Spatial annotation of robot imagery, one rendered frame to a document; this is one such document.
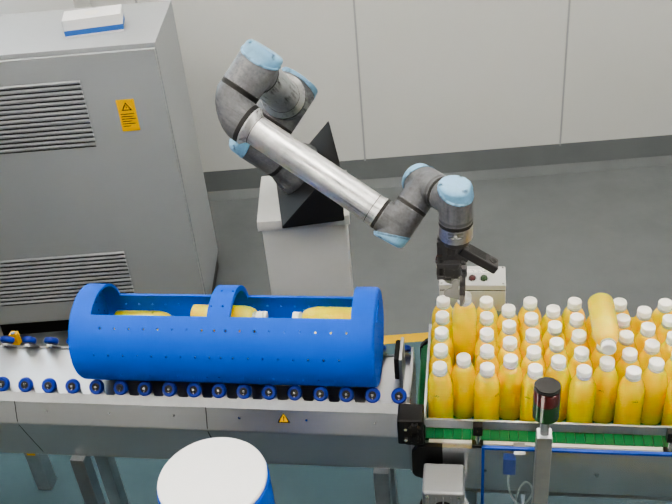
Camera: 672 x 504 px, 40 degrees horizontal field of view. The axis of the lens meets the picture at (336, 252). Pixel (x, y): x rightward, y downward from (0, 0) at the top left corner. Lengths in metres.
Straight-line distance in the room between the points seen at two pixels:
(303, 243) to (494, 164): 2.49
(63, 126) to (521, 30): 2.53
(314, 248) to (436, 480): 1.05
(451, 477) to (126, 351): 0.96
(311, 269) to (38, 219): 1.52
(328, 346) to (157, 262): 1.96
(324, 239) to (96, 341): 0.94
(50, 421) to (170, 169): 1.49
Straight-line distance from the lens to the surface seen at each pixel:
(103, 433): 2.94
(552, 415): 2.25
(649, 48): 5.45
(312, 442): 2.76
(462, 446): 2.57
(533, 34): 5.24
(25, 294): 4.59
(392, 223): 2.43
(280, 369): 2.55
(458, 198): 2.34
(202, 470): 2.40
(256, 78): 2.51
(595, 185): 5.46
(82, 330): 2.69
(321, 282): 3.31
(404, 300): 4.52
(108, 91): 3.93
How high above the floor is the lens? 2.77
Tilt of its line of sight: 34 degrees down
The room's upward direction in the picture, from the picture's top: 6 degrees counter-clockwise
